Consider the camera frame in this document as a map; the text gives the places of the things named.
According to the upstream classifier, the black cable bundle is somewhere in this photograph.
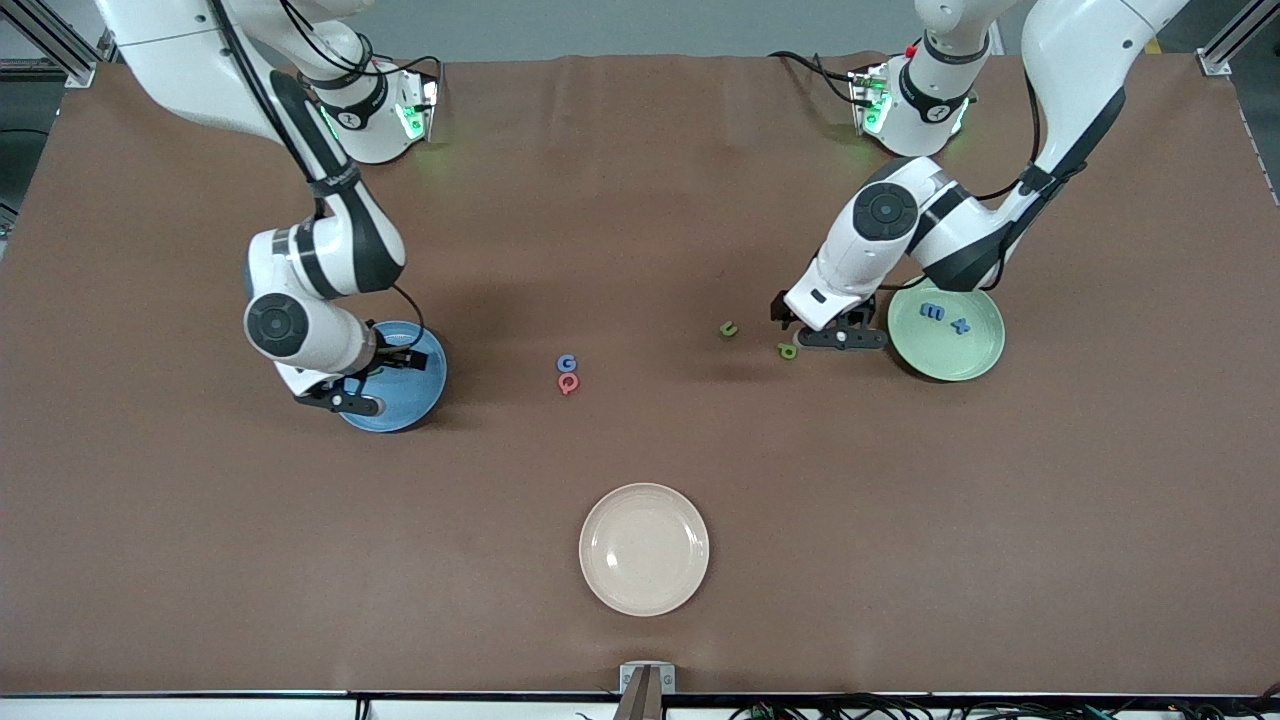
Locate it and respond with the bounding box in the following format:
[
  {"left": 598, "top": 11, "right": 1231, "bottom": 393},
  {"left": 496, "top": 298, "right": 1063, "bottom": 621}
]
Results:
[{"left": 728, "top": 693, "right": 1280, "bottom": 720}]

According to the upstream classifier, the cream plate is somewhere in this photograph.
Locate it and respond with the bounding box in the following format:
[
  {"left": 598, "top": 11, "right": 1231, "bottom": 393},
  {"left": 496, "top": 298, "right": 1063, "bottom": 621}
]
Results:
[{"left": 578, "top": 483, "right": 711, "bottom": 618}]

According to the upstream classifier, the grey metal mount bracket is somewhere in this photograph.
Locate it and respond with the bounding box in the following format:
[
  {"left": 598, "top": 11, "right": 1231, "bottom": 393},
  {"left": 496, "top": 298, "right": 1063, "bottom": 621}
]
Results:
[{"left": 615, "top": 662, "right": 677, "bottom": 720}]

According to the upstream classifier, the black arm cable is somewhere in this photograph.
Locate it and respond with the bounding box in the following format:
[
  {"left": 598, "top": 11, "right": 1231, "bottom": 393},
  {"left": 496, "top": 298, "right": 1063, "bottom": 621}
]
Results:
[
  {"left": 210, "top": 0, "right": 426, "bottom": 351},
  {"left": 880, "top": 70, "right": 1043, "bottom": 293}
]

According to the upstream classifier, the blue plate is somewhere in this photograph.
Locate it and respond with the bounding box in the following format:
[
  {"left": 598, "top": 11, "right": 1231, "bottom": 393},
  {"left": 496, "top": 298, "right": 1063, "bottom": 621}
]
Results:
[{"left": 340, "top": 320, "right": 449, "bottom": 434}]

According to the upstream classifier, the green plate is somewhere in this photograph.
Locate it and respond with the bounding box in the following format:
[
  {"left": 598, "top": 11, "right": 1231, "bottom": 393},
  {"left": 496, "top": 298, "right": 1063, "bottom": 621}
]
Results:
[{"left": 887, "top": 276, "right": 1007, "bottom": 383}]

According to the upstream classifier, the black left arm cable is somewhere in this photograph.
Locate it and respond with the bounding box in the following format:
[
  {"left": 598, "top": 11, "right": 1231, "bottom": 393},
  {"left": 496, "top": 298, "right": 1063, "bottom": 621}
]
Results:
[{"left": 880, "top": 70, "right": 1043, "bottom": 293}]

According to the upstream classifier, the black base power cable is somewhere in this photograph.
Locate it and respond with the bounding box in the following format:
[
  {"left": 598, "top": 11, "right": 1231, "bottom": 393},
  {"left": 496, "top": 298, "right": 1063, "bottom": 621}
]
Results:
[{"left": 768, "top": 50, "right": 873, "bottom": 106}]

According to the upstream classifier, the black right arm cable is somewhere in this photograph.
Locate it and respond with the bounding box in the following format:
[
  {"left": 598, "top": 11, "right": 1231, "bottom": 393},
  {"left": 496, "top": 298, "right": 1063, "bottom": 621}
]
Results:
[{"left": 210, "top": 0, "right": 426, "bottom": 351}]

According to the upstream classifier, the brown table mat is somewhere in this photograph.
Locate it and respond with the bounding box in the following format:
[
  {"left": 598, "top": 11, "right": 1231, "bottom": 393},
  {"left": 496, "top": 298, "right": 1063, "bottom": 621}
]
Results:
[{"left": 0, "top": 52, "right": 1280, "bottom": 697}]

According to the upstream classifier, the grey base connector bracket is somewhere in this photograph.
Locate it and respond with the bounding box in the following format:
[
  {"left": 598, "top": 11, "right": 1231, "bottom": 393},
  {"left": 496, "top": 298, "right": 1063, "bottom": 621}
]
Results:
[
  {"left": 848, "top": 64, "right": 893, "bottom": 137},
  {"left": 396, "top": 76, "right": 443, "bottom": 143}
]

